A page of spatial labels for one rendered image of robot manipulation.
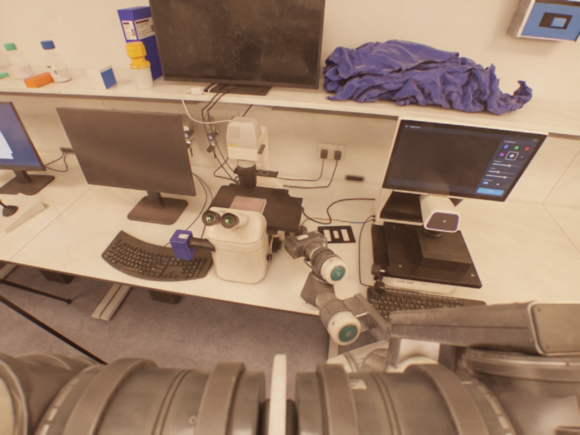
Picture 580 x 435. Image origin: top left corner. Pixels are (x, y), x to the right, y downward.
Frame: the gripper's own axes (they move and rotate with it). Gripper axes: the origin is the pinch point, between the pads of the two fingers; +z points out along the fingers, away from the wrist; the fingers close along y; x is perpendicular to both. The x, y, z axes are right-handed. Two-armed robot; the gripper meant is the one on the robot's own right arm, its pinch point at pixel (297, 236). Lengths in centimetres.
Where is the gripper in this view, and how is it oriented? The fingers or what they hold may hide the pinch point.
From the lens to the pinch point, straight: 111.6
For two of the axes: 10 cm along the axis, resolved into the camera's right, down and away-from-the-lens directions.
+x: -1.2, -9.2, -3.8
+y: 9.2, -2.5, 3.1
